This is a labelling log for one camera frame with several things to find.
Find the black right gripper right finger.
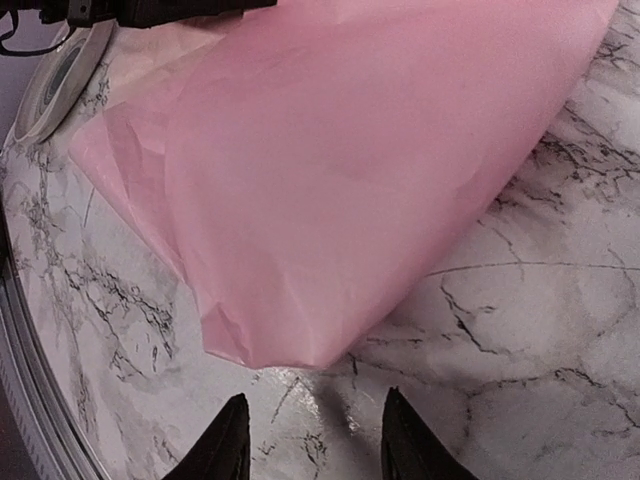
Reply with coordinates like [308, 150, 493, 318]
[381, 387, 477, 480]

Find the pink wrapping paper sheet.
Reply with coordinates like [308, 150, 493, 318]
[69, 1, 616, 368]

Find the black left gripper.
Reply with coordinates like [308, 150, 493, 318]
[37, 0, 277, 28]

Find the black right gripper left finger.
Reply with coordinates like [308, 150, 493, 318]
[167, 394, 250, 480]

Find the aluminium front rail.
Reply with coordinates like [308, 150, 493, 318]
[1, 218, 110, 479]

